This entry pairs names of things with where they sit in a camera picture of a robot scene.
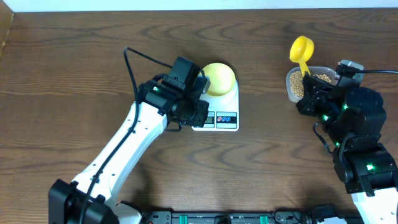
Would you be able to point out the soybeans pile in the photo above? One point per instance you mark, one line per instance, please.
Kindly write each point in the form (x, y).
(297, 85)

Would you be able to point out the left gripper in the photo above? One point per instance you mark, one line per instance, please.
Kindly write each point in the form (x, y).
(201, 106)

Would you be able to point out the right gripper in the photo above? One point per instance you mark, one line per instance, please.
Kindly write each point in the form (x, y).
(312, 96)

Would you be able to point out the white digital kitchen scale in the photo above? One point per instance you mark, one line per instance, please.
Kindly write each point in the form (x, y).
(223, 111)

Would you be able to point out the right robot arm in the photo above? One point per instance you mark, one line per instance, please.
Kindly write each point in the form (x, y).
(353, 116)

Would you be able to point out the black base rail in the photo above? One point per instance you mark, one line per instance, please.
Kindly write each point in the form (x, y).
(326, 213)

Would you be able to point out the clear plastic container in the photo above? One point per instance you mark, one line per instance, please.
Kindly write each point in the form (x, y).
(313, 70)

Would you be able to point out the pale yellow bowl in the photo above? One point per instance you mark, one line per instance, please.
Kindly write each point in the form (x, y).
(222, 79)

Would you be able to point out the yellow measuring scoop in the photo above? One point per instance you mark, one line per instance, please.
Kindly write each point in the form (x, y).
(301, 51)

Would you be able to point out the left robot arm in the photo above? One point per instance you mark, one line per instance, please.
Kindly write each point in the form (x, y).
(91, 197)

